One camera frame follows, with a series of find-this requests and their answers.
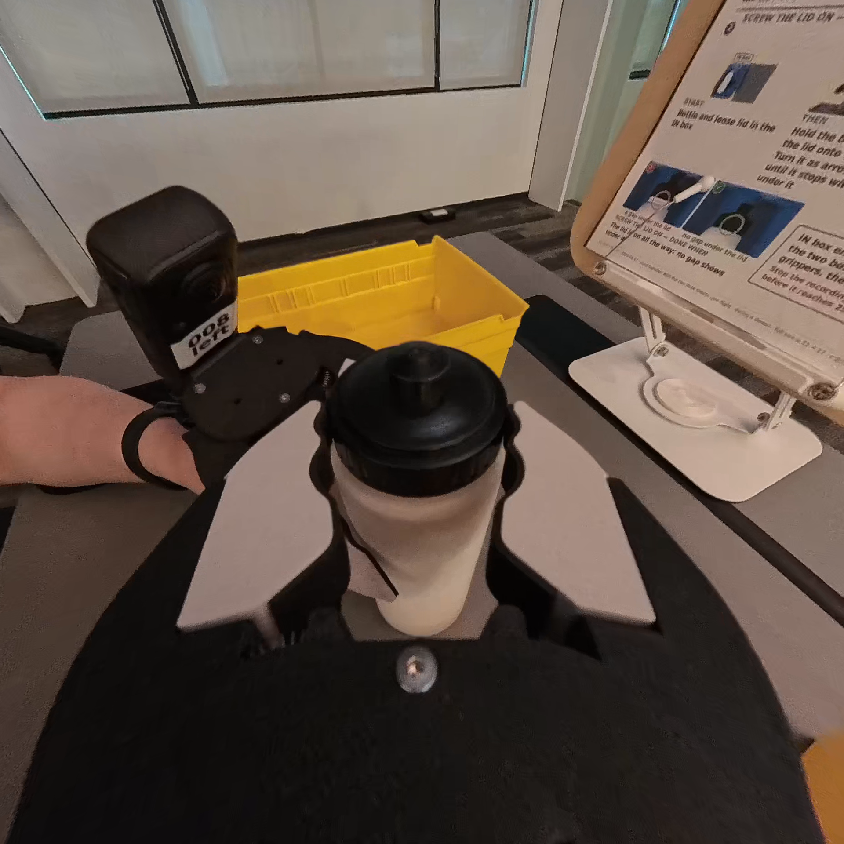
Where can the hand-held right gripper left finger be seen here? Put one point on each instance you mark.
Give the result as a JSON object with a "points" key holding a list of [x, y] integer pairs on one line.
{"points": [[257, 527]]}

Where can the person's left forearm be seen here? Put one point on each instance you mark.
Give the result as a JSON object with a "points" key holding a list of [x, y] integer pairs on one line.
{"points": [[59, 428]]}

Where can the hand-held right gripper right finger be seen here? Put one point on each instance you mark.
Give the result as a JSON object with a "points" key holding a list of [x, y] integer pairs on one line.
{"points": [[567, 527]]}

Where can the yellow plastic bin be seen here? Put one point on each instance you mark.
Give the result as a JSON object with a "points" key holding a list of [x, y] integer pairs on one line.
{"points": [[461, 290], [827, 791]]}

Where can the printed instruction sheet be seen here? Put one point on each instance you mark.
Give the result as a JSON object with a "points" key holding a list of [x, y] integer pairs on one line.
{"points": [[725, 145]]}

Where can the small black floor box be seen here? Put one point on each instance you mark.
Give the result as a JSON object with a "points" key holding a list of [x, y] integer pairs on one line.
{"points": [[437, 215]]}

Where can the large window with blinds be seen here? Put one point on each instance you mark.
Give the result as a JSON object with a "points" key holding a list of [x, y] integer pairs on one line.
{"points": [[297, 46]]}

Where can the white plastic bottle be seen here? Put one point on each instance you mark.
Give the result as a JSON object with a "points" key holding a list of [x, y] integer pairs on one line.
{"points": [[428, 560]]}

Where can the black bottle lid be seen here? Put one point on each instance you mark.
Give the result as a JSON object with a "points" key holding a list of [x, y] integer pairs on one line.
{"points": [[415, 428]]}

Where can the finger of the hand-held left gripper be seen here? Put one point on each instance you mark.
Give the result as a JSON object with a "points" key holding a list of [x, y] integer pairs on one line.
{"points": [[366, 573], [346, 366]]}

